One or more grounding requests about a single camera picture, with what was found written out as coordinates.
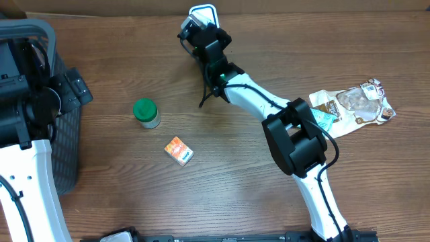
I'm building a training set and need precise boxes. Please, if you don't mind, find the green lid jar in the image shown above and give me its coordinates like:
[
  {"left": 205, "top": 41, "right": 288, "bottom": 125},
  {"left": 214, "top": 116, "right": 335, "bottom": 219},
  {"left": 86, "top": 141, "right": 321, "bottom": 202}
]
[{"left": 133, "top": 98, "right": 161, "bottom": 129}]

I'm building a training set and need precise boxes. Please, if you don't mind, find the orange tissue pack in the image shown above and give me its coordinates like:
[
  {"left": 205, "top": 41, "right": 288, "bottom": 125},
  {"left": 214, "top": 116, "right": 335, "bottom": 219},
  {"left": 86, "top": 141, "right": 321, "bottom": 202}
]
[{"left": 164, "top": 136, "right": 194, "bottom": 167}]

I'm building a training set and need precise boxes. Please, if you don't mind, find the teal packet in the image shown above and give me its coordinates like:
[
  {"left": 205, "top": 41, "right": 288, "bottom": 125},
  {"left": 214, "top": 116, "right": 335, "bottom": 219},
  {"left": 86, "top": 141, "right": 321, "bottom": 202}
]
[{"left": 311, "top": 108, "right": 337, "bottom": 132}]

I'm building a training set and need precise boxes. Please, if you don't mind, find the clear dried mushroom bag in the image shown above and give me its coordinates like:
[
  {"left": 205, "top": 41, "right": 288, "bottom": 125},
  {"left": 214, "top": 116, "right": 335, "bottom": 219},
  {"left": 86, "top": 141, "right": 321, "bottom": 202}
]
[{"left": 336, "top": 79, "right": 396, "bottom": 124}]

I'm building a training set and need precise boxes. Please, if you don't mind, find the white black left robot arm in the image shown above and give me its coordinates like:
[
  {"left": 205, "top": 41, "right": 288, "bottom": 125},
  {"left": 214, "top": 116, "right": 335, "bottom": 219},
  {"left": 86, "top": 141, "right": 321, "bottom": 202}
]
[{"left": 1, "top": 38, "right": 93, "bottom": 241}]

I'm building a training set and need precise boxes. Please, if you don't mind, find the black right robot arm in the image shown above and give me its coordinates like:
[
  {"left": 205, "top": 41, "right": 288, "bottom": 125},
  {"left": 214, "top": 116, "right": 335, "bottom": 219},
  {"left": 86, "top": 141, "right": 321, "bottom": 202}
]
[{"left": 178, "top": 15, "right": 353, "bottom": 241}]

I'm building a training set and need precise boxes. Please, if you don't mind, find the white barcode scanner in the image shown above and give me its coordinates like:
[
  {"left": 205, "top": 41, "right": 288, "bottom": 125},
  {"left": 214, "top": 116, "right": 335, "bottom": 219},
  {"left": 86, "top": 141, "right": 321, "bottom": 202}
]
[{"left": 189, "top": 3, "right": 220, "bottom": 28}]

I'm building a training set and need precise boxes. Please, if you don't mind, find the grey plastic mesh basket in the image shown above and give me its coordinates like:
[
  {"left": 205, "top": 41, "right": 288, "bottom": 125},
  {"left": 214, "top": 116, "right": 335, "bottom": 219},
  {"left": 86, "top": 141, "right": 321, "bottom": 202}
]
[{"left": 1, "top": 19, "right": 81, "bottom": 196}]

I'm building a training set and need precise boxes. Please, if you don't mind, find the brown cardboard back panel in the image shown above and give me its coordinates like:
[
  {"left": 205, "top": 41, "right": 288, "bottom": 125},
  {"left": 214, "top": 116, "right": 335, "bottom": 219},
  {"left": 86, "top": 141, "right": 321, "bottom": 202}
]
[{"left": 0, "top": 0, "right": 430, "bottom": 17}]

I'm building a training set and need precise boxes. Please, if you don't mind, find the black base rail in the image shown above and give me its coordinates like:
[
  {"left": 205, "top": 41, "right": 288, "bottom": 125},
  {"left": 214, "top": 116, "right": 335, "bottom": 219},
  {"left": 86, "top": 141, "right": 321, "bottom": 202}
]
[{"left": 80, "top": 227, "right": 380, "bottom": 242}]

